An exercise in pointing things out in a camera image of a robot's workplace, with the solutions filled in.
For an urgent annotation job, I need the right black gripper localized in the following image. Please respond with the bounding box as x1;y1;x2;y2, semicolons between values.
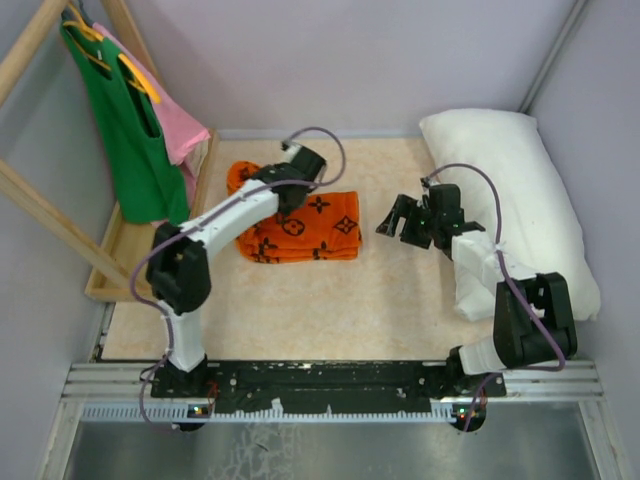
377;194;440;250

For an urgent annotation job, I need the orange patterned pillowcase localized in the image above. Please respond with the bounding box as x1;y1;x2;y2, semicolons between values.
235;191;362;264

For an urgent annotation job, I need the white pillow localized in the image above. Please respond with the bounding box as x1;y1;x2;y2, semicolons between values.
419;108;601;321

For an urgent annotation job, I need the green tank top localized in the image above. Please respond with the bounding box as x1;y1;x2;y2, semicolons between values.
60;24;190;224

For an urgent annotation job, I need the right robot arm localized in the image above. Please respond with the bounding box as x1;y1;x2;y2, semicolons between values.
376;184;578;396

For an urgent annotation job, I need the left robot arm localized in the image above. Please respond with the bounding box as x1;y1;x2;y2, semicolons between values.
146;143;326;397

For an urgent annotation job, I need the pink shirt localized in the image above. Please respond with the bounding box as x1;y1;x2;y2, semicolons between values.
92;22;211;206

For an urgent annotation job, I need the wooden clothes rack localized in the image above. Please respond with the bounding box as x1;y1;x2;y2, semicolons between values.
0;0;220;302

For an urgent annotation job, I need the teal clothes hanger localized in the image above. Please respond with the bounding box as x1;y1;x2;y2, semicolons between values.
61;0;94;26

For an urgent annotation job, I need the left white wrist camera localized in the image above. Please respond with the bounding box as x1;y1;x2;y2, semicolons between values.
281;141;305;163

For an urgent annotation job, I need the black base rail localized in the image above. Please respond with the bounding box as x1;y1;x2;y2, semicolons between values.
64;357;604;432

